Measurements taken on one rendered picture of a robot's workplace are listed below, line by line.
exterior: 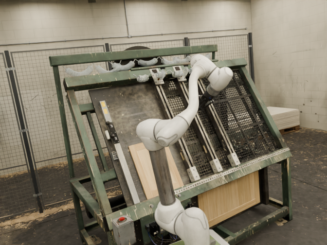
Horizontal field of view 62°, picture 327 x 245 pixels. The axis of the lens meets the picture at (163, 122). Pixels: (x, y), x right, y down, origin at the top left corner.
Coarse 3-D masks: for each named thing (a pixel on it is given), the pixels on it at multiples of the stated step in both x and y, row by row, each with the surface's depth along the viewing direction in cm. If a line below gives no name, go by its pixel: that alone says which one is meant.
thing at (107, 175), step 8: (232, 80) 336; (240, 80) 342; (176, 96) 295; (88, 104) 248; (88, 112) 246; (248, 112) 331; (88, 120) 245; (256, 128) 319; (264, 128) 324; (96, 136) 240; (96, 144) 238; (200, 144) 278; (104, 160) 234; (104, 168) 231; (104, 176) 226; (112, 176) 229
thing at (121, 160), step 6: (102, 108) 243; (108, 114) 243; (108, 120) 241; (114, 144) 233; (120, 150) 233; (120, 156) 231; (120, 162) 229; (126, 162) 231; (126, 168) 229; (126, 174) 227; (126, 180) 225; (132, 180) 227; (132, 186) 225; (132, 192) 222; (132, 198) 221; (138, 198) 222
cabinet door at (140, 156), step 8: (136, 144) 244; (136, 152) 241; (144, 152) 244; (168, 152) 253; (136, 160) 238; (144, 160) 241; (168, 160) 250; (136, 168) 235; (144, 168) 238; (152, 168) 241; (176, 168) 250; (144, 176) 234; (152, 176) 238; (176, 176) 246; (144, 184) 231; (152, 184) 235; (176, 184) 243; (152, 192) 231
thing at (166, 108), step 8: (160, 80) 273; (160, 88) 274; (160, 96) 270; (160, 104) 273; (168, 104) 270; (168, 112) 265; (176, 144) 262; (184, 144) 257; (184, 152) 254; (184, 160) 255; (192, 160) 254; (192, 168) 250; (192, 176) 248
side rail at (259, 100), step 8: (240, 72) 342; (248, 72) 341; (248, 80) 335; (256, 88) 335; (256, 96) 329; (256, 104) 330; (264, 104) 329; (264, 112) 323; (272, 120) 323; (272, 128) 317; (280, 136) 317; (280, 144) 312
